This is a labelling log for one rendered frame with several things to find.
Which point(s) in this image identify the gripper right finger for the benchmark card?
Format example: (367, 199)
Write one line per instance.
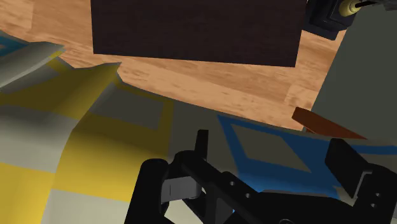
(380, 189)

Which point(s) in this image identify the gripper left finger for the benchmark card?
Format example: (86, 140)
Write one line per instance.
(198, 173)

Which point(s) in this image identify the bed with yellow blue quilt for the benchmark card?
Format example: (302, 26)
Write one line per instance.
(93, 155)

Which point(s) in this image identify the reddish brown flat board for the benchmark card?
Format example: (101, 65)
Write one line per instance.
(322, 125)

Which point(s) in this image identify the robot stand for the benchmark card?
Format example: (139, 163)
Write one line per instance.
(198, 29)

